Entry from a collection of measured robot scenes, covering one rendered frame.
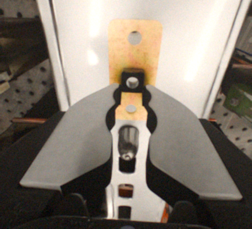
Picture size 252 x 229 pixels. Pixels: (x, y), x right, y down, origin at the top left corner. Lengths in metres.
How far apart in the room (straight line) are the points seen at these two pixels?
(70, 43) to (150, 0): 0.10
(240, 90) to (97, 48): 0.19
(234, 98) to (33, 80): 0.57
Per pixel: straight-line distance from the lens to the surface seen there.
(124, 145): 0.23
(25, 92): 0.68
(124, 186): 0.40
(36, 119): 0.36
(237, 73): 0.31
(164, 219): 0.90
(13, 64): 0.22
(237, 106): 0.26
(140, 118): 0.15
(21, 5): 0.58
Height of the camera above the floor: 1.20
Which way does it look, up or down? 59 degrees down
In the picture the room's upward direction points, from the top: 174 degrees counter-clockwise
